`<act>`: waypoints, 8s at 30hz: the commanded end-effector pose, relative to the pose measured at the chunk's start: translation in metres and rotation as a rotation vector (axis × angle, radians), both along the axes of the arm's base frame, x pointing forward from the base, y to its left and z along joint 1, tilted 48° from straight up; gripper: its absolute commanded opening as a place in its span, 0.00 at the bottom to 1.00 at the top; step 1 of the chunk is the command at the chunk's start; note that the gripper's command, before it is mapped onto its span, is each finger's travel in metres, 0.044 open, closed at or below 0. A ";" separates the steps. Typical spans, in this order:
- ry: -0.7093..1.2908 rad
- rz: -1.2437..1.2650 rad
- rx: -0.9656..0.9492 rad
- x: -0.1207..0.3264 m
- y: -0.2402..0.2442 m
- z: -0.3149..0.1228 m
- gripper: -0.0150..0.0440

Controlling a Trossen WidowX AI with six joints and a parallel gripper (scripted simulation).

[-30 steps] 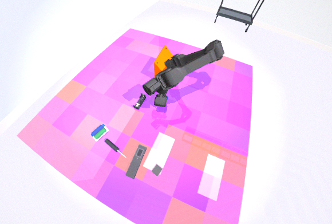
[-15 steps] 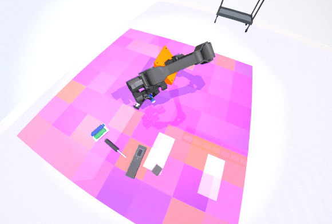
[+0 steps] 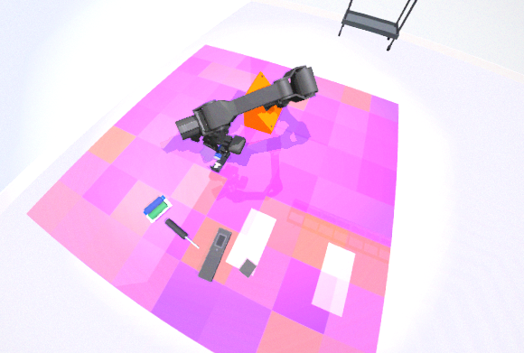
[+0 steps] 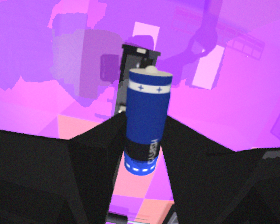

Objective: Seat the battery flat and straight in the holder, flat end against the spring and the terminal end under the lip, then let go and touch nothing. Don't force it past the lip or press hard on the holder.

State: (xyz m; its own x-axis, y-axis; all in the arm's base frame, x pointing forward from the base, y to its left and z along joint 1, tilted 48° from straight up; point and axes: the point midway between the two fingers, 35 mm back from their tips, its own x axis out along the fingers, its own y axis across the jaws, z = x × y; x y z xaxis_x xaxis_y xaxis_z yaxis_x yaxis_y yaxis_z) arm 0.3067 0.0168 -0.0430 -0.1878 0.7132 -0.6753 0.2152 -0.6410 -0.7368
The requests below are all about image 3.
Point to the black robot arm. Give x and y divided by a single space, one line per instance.
214 116

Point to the blue battery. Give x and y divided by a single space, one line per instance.
218 153

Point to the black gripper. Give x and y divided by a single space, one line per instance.
234 145

